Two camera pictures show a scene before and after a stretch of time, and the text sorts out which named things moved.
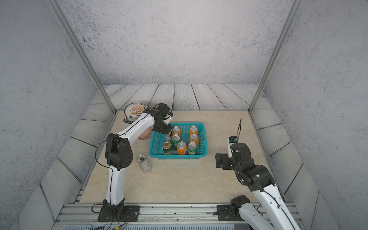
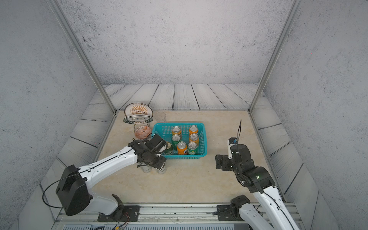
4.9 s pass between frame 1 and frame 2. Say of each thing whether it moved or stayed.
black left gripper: moved
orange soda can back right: stayed
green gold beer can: stayed
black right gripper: stayed
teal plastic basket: stayed
